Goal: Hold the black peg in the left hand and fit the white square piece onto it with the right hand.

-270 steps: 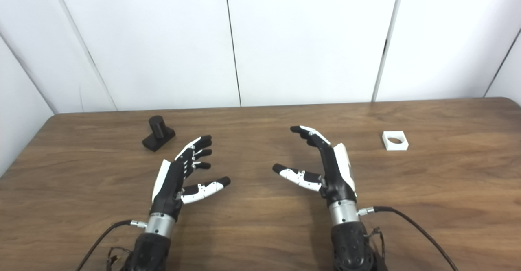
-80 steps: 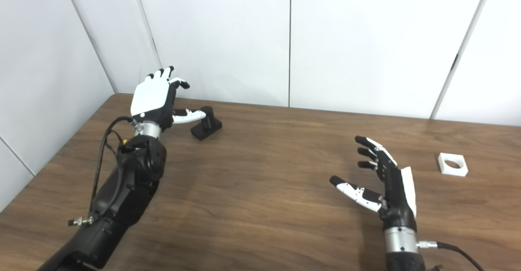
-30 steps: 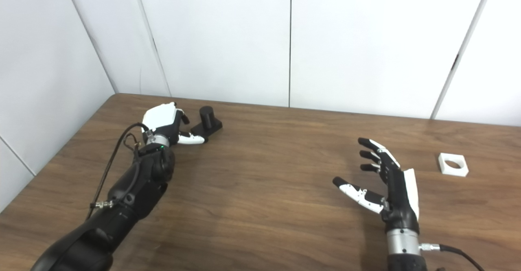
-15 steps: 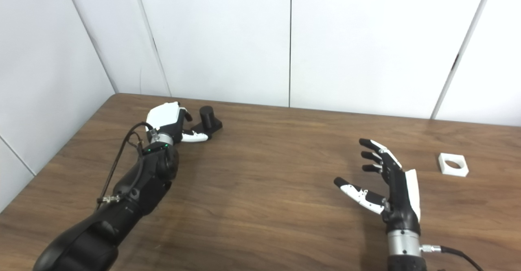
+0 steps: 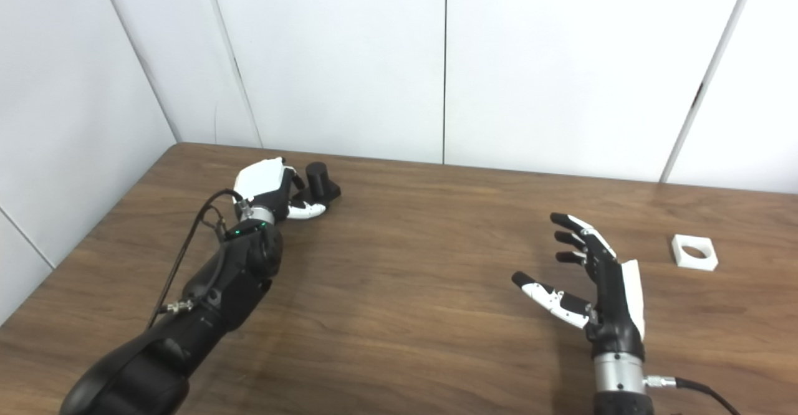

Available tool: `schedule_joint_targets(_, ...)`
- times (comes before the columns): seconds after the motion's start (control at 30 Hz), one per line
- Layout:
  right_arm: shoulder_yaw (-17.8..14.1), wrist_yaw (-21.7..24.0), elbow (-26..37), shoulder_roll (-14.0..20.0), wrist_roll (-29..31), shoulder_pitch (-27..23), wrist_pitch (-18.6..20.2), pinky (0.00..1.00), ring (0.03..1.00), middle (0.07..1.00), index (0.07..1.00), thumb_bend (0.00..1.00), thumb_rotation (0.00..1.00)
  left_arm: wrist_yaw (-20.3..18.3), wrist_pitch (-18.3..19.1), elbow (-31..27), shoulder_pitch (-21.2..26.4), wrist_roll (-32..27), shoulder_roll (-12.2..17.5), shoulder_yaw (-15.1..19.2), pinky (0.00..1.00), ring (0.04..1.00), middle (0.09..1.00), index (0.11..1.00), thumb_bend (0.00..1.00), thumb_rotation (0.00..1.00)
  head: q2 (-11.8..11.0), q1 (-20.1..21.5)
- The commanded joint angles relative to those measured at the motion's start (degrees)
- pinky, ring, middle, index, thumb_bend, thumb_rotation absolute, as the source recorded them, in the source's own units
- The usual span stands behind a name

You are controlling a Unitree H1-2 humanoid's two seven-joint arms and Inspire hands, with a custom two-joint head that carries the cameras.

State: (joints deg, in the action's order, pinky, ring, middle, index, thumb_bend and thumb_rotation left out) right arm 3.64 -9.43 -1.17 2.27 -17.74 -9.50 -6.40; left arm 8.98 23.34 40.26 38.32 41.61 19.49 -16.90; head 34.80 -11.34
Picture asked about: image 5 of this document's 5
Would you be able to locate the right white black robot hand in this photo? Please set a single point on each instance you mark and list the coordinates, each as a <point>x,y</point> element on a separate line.
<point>614,309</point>

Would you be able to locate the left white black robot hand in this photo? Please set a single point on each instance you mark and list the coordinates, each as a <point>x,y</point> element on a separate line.
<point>262,178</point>

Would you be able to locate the black peg with square base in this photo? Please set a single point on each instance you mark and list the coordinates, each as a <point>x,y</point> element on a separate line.
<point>318,178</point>

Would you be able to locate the white square piece with hole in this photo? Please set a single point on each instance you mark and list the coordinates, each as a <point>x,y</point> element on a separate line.
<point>695,265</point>

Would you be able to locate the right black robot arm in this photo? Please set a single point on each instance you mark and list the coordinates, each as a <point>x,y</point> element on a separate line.
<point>620,390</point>

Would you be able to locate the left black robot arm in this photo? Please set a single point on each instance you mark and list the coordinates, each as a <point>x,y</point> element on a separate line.
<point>187,334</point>

